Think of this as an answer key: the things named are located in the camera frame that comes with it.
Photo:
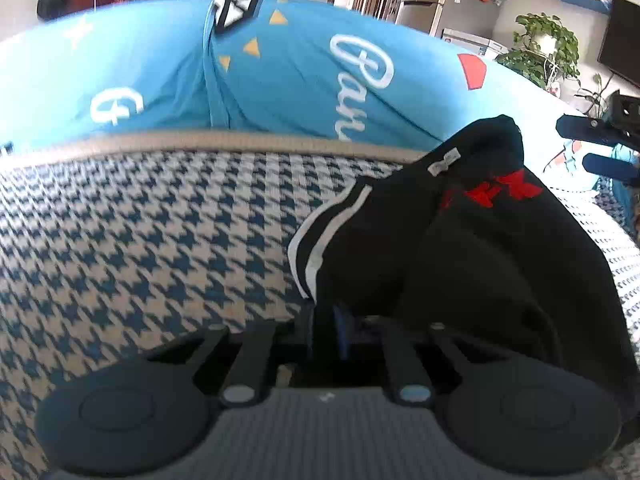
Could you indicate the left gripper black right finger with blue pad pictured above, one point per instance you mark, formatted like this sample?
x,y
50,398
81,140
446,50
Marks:
x,y
379,352

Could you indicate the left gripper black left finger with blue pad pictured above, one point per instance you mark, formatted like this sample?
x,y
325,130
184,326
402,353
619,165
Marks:
x,y
269,354

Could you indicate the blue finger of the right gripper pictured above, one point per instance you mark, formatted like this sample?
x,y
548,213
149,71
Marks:
x,y
604,131
612,168

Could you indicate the black t-shirt red print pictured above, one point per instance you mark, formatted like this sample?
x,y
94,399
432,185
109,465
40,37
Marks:
x,y
469,237

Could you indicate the small leafy plant right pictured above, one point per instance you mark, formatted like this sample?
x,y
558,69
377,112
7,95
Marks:
x,y
595,98

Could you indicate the black television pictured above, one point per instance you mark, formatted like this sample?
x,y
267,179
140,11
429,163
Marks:
x,y
620,50

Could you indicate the green potted plant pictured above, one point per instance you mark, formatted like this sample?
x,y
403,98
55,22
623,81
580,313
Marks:
x,y
544,51

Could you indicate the white low cabinet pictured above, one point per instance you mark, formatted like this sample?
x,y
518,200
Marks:
x,y
478,45

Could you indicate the houndstooth patterned mat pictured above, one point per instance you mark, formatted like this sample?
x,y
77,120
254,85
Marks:
x,y
127,279

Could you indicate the blue cartoon bed sheet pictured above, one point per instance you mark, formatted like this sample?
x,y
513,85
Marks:
x,y
295,67

